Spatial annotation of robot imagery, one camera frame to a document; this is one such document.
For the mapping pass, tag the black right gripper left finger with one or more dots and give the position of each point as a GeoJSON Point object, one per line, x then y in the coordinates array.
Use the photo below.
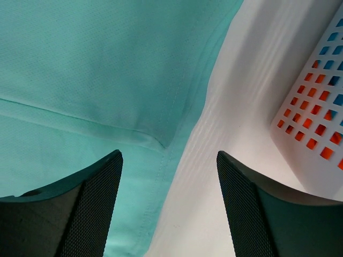
{"type": "Point", "coordinates": [70, 217]}

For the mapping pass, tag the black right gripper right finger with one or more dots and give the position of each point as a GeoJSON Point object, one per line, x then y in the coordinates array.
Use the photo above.
{"type": "Point", "coordinates": [268, 218]}

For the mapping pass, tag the teal t shirt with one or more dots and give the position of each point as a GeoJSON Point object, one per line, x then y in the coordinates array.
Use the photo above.
{"type": "Point", "coordinates": [80, 79]}

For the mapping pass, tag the white plastic basket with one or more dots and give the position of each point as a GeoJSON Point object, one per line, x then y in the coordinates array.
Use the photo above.
{"type": "Point", "coordinates": [286, 153]}

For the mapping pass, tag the orange t shirt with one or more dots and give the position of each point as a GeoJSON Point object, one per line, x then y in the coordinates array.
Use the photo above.
{"type": "Point", "coordinates": [301, 126]}

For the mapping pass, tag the blue t shirt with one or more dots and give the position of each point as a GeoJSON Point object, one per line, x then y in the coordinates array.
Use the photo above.
{"type": "Point", "coordinates": [330, 56]}

